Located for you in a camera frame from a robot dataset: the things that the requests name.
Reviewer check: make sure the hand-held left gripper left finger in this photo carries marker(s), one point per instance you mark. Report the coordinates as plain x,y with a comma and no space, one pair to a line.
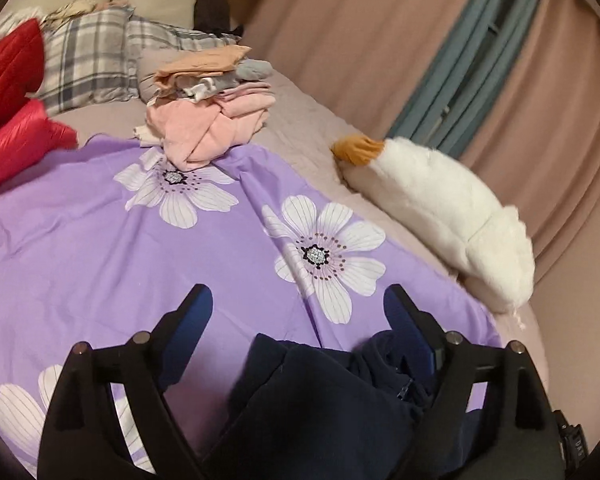
190,335

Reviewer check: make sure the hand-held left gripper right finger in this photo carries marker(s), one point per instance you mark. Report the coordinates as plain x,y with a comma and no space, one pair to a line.
405,320

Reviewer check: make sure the navy fleece jacket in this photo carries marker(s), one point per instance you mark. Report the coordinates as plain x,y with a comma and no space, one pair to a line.
305,410

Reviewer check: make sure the white goose plush toy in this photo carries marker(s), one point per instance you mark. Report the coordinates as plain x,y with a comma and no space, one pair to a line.
430,200

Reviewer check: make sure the purple floral bedsheet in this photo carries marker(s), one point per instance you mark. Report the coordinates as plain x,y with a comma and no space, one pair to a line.
80,240

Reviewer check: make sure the pink folded sweater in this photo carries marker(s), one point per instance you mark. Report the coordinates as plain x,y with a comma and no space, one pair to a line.
195,130

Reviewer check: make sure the pink curtain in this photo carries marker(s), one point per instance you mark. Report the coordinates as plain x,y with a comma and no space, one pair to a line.
555,135
355,35

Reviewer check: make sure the grey-blue curtain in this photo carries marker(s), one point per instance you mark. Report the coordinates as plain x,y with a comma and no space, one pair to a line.
460,60

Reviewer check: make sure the grey folded garment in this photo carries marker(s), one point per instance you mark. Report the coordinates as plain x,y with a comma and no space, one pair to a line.
254,70

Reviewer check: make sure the peach folded garment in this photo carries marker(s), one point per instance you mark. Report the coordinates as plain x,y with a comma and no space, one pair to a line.
205,62

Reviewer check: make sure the red padded jacket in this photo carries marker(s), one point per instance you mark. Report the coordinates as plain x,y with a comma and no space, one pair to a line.
10,70

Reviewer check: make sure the dark brown pillow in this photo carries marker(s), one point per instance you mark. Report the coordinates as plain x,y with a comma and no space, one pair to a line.
210,7

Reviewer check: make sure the light patterned garment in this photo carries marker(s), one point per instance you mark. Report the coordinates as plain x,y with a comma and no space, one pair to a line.
72,12

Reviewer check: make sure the white garment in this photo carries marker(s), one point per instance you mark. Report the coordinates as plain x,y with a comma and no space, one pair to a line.
12,21

